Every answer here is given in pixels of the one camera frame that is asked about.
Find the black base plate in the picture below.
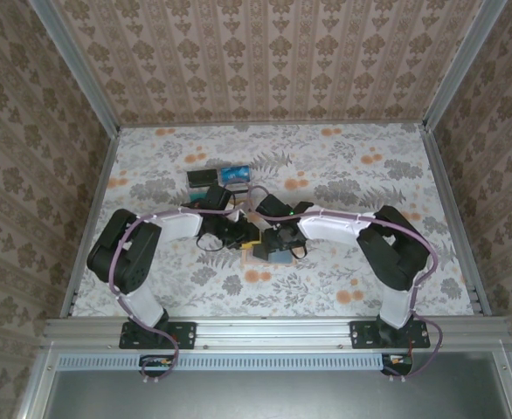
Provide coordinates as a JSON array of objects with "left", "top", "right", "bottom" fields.
[
  {"left": 119, "top": 321, "right": 197, "bottom": 350},
  {"left": 349, "top": 320, "right": 432, "bottom": 350}
]

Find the aluminium left corner post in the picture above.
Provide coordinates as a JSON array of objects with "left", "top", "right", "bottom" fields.
[{"left": 28, "top": 0, "right": 121, "bottom": 136}]

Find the black left camera cable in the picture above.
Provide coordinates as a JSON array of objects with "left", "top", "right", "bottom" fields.
[{"left": 193, "top": 233, "right": 223, "bottom": 253}]

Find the aluminium right side rail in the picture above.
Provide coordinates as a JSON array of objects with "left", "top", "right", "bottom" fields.
[{"left": 424, "top": 126, "right": 494, "bottom": 318}]

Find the aluminium right corner post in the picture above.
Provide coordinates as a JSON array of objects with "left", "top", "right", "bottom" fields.
[{"left": 420, "top": 0, "right": 510, "bottom": 132}]

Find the black card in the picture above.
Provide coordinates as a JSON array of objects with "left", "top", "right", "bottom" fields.
[{"left": 187, "top": 168, "right": 218, "bottom": 187}]

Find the aluminium corner post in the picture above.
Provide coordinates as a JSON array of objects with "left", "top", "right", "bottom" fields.
[
  {"left": 28, "top": 0, "right": 121, "bottom": 136},
  {"left": 420, "top": 0, "right": 510, "bottom": 132}
]

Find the clear acrylic card holder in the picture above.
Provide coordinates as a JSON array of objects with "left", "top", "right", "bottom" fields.
[{"left": 184, "top": 164, "right": 255, "bottom": 206}]

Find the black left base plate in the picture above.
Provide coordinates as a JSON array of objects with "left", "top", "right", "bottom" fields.
[{"left": 119, "top": 321, "right": 197, "bottom": 350}]

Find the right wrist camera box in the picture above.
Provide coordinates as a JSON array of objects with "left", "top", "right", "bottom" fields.
[{"left": 255, "top": 194, "right": 292, "bottom": 222}]

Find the aluminium front rail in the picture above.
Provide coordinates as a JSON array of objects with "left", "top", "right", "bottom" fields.
[{"left": 41, "top": 316, "right": 512, "bottom": 350}]

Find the slotted grey cable duct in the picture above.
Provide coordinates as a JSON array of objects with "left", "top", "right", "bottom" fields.
[{"left": 57, "top": 352, "right": 391, "bottom": 371}]

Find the grey metal sheet panel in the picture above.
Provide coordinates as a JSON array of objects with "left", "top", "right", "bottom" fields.
[{"left": 17, "top": 348, "right": 512, "bottom": 419}]

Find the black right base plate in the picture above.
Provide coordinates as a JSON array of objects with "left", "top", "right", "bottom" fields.
[{"left": 349, "top": 320, "right": 432, "bottom": 350}]

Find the aluminium rail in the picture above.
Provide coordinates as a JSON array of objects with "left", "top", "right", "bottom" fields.
[
  {"left": 59, "top": 128, "right": 124, "bottom": 319},
  {"left": 41, "top": 316, "right": 512, "bottom": 350},
  {"left": 424, "top": 126, "right": 494, "bottom": 318}
]

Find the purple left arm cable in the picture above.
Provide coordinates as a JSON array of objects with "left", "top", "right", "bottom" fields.
[{"left": 109, "top": 185, "right": 257, "bottom": 385}]

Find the aluminium left side rail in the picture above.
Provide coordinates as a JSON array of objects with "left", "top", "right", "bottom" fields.
[{"left": 59, "top": 128, "right": 124, "bottom": 319}]

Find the square wooden board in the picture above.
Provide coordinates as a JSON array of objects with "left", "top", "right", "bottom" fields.
[{"left": 239, "top": 242, "right": 295, "bottom": 267}]

